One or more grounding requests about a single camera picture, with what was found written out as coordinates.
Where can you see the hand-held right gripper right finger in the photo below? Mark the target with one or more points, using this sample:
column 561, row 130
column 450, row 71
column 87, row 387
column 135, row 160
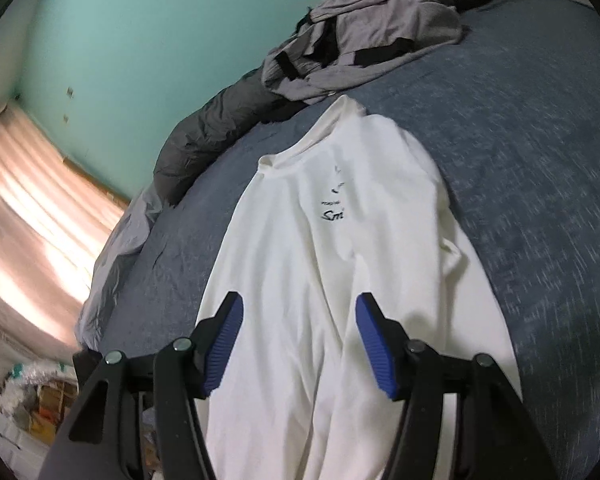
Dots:
column 375, row 347

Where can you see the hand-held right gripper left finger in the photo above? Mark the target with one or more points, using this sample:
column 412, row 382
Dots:
column 225, row 345

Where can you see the white long-sleeve shirt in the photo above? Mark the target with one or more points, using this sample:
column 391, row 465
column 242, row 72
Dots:
column 300, row 270

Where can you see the light grey crumpled sheet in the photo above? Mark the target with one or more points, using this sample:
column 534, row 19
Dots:
column 115, row 260

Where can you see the pile of plastic bags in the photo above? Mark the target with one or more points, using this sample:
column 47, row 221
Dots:
column 25, row 400

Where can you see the dark grey rolled duvet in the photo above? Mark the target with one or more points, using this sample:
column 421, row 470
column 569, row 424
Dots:
column 205, row 135

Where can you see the bed with blue patterned sheet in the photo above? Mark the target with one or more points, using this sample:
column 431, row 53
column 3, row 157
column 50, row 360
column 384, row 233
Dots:
column 520, row 185

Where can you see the pink curtain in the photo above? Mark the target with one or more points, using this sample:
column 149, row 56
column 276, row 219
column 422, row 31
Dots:
column 25, row 220

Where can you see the grey jacket with black trim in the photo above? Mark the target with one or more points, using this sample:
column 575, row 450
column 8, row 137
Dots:
column 370, row 35

